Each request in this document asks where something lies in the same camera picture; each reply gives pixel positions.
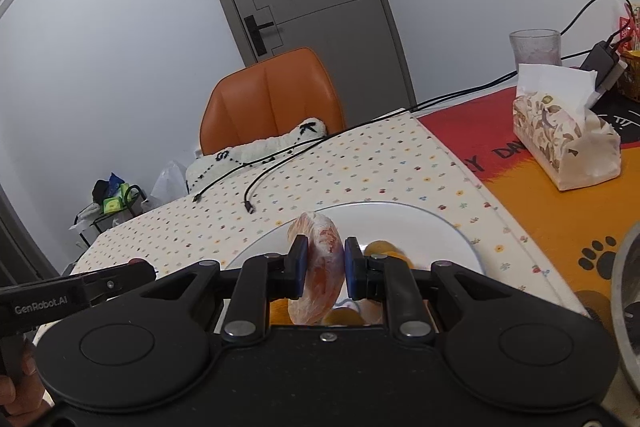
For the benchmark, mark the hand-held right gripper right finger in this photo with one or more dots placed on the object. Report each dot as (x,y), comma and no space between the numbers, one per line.
(351,269)

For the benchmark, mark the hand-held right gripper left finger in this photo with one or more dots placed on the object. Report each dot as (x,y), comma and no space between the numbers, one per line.
(300,267)

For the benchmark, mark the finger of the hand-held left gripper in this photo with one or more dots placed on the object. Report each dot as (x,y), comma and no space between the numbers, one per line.
(115,279)

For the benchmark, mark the orange grapefruit segment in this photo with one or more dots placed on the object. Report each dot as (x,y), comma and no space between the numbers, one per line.
(325,272)

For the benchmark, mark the large orange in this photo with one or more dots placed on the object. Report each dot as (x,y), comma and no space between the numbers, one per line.
(372,313)

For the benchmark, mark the white plate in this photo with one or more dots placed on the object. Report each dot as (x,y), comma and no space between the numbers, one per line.
(400,227)

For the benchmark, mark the person's left hand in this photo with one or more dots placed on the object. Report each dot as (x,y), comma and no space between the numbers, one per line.
(20,397)

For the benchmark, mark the green packet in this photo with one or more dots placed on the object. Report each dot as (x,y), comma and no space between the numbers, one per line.
(114,205)

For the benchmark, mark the blue packet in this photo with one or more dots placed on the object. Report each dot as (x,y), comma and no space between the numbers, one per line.
(115,180)

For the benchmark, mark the white plastic bag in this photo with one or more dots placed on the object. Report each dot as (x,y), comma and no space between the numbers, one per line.
(167,187)

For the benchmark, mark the dotted white tablecloth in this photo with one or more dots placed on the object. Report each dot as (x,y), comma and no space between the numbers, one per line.
(350,157)

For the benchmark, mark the white fluffy pillow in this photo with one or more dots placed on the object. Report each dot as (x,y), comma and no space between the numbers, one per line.
(215,167)

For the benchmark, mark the orange leather chair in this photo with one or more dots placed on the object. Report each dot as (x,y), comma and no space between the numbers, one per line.
(270,97)

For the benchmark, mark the red and orange mat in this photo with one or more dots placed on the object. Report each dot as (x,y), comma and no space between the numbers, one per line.
(540,217)

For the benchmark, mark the floral tissue box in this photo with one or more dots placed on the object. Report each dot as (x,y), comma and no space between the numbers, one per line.
(575,147)

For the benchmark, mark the clear glass cup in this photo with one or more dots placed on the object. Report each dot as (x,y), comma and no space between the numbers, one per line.
(535,49)

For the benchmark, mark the white power adapter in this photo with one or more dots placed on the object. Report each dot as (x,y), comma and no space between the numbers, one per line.
(612,78)

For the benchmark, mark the black power adapter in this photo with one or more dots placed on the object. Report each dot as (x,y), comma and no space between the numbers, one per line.
(602,57)

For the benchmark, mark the brown wicker basket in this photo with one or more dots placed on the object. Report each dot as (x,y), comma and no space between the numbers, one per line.
(631,77)

